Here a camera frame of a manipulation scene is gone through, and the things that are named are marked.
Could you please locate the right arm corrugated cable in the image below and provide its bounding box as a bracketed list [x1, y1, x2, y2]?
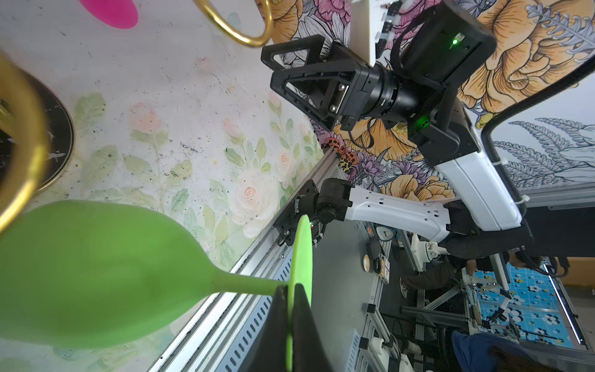
[480, 55, 595, 206]

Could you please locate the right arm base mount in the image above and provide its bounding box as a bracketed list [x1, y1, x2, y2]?
[274, 179, 326, 246]

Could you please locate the green wine glass front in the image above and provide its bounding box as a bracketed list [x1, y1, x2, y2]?
[1, 201, 312, 371]

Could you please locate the pink wine glass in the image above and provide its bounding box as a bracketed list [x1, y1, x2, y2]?
[80, 0, 139, 29]

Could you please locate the aluminium front rail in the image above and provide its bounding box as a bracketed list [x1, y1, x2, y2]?
[150, 152, 336, 371]

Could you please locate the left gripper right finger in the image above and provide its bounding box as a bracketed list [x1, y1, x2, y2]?
[292, 284, 333, 372]

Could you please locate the seated person in background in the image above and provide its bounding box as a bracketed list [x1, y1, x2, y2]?
[399, 253, 526, 299]

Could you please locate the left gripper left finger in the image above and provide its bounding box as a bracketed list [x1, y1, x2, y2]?
[247, 285, 288, 371]

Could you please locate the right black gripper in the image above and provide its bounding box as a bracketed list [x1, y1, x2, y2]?
[260, 35, 421, 130]

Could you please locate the gold wire glass rack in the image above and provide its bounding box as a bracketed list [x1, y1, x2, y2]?
[0, 0, 275, 233]

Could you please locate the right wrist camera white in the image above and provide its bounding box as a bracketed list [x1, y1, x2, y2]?
[349, 0, 390, 66]

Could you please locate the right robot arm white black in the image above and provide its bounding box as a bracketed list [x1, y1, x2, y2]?
[261, 1, 532, 259]

